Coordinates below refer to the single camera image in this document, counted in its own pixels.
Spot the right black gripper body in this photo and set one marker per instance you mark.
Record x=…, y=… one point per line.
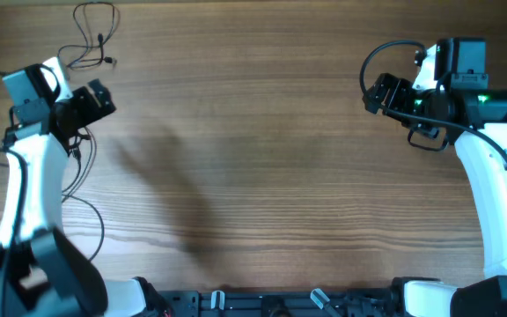
x=401, y=97

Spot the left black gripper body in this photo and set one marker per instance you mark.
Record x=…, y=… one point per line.
x=82, y=110

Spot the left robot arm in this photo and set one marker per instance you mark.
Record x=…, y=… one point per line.
x=41, y=272

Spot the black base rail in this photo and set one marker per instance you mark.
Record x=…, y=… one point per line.
x=288, y=304

